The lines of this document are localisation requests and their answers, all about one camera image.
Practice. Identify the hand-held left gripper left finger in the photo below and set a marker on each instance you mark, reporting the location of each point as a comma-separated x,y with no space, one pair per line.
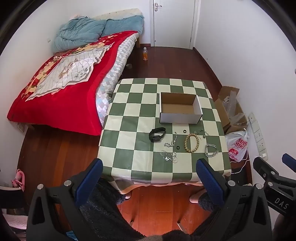
92,176

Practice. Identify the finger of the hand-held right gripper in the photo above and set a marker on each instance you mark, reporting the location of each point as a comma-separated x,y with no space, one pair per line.
263,166
289,161

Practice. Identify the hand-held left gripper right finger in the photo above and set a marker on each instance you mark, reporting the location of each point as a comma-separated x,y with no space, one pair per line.
208,178

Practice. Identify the black smart band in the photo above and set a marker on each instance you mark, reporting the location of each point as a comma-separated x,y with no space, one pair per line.
157,134

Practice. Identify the white cardboard box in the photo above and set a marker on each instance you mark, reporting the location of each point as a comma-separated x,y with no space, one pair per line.
180,113

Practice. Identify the person's right forearm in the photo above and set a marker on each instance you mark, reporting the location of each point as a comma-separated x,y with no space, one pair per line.
281,227

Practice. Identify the white power strip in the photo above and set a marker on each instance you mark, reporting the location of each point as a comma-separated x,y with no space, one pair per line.
257,136

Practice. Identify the white plastic bag red print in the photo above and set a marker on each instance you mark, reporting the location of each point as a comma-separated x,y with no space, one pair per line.
237,146

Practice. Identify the person's left leg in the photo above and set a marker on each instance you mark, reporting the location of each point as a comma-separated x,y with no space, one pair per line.
104,208

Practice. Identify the person's leg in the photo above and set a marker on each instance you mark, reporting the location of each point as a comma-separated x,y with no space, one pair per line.
205,222
104,208

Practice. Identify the person's right leg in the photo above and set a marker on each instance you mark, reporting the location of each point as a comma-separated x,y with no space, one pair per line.
205,222

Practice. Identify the small silver earrings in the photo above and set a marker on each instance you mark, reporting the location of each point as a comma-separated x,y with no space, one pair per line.
203,132

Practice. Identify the green checkered tablecloth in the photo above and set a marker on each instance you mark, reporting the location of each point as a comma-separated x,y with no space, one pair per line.
129,129

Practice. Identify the brown cardboard box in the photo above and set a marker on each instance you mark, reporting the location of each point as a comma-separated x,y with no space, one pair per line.
223,111

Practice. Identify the clear plastic wrapping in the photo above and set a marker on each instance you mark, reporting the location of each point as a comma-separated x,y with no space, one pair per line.
232,104

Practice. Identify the pink hanger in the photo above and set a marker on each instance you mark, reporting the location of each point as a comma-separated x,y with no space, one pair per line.
19,180

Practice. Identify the red patterned blanket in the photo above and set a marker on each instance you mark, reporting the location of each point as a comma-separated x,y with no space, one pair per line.
76,97

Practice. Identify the pastel checkered quilt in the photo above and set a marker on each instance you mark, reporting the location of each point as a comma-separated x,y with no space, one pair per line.
115,69

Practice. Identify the plastic bottle with orange liquid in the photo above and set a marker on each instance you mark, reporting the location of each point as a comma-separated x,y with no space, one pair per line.
145,54

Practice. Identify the blue duvet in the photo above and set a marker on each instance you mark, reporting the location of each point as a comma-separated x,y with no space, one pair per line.
78,32

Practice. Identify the white door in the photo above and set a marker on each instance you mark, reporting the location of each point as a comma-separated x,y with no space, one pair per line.
173,20

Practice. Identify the wooden bed frame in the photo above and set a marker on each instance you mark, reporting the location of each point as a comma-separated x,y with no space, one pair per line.
138,42

